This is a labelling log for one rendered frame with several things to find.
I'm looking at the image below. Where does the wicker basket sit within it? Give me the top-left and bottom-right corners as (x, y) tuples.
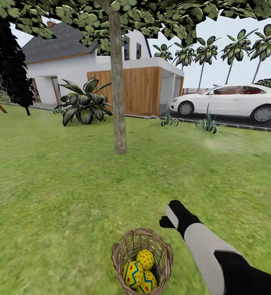
(112, 228), (175, 295)

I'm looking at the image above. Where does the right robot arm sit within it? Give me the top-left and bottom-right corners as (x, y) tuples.
(159, 200), (271, 295)

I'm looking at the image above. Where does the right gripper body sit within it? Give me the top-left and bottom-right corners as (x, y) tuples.
(162, 216), (175, 228)

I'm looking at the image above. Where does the easter egg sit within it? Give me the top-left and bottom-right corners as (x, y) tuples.
(136, 250), (155, 270)
(136, 270), (157, 294)
(122, 261), (143, 289)

